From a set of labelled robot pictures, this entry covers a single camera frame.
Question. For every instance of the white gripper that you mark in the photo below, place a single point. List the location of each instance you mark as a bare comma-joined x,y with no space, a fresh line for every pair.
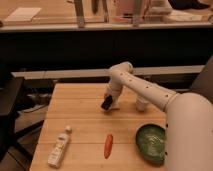
114,92

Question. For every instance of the black eraser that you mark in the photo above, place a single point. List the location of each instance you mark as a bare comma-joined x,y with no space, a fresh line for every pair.
107,103

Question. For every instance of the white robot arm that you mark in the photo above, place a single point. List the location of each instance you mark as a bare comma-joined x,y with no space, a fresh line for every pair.
189,119

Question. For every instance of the white cup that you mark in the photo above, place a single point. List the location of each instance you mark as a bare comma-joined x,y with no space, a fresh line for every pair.
141,104

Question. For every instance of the orange carrot toy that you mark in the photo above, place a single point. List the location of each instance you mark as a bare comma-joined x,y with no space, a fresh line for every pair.
108,146

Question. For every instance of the green bowl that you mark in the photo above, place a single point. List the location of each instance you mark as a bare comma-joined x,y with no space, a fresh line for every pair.
150,142

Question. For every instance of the white tube bottle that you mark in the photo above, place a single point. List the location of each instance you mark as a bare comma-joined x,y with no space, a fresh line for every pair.
57,153

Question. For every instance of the dark panel right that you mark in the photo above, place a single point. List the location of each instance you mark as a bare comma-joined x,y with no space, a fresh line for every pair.
203,84

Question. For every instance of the black chair left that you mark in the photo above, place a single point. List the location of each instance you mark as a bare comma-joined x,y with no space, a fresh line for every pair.
9,95

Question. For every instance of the white paper sheet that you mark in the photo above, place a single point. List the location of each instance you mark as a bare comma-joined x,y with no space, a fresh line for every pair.
22,14

